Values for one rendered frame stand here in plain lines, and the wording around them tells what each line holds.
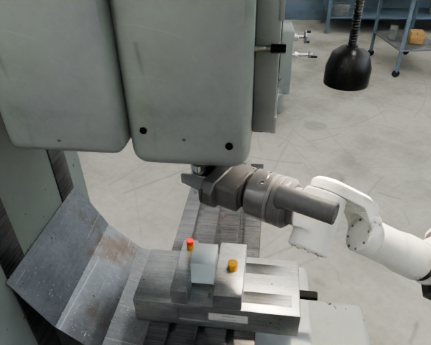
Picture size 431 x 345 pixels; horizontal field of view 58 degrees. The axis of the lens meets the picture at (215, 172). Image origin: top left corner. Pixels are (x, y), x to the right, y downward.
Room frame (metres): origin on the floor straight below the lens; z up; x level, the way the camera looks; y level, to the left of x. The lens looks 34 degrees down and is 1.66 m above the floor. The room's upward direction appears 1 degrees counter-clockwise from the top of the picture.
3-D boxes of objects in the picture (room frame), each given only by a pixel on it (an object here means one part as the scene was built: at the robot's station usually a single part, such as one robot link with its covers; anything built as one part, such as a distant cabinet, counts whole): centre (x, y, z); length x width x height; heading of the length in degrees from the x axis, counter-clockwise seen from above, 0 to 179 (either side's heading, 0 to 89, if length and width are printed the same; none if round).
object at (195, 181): (0.59, 0.04, 1.23); 0.06 x 0.02 x 0.03; 57
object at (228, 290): (0.58, -0.03, 1.00); 0.15 x 0.06 x 0.04; 171
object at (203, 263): (0.58, 0.03, 1.02); 0.06 x 0.05 x 0.06; 171
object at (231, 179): (0.56, -0.05, 1.23); 0.13 x 0.12 x 0.10; 147
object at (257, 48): (0.57, -0.08, 1.48); 0.06 x 0.01 x 0.01; 82
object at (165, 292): (0.58, 0.00, 0.96); 0.35 x 0.15 x 0.11; 81
